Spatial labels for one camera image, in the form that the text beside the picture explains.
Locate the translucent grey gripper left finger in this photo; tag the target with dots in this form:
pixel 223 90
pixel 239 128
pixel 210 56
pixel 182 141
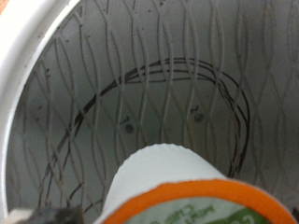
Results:
pixel 46 216

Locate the translucent grey gripper right finger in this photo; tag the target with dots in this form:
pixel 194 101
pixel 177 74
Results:
pixel 296 216

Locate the white coffee pod orange rim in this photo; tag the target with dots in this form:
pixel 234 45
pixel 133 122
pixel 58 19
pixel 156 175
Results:
pixel 174 174

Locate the white two-tier turntable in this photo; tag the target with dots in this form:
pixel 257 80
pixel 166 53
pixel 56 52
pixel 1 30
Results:
pixel 187 46

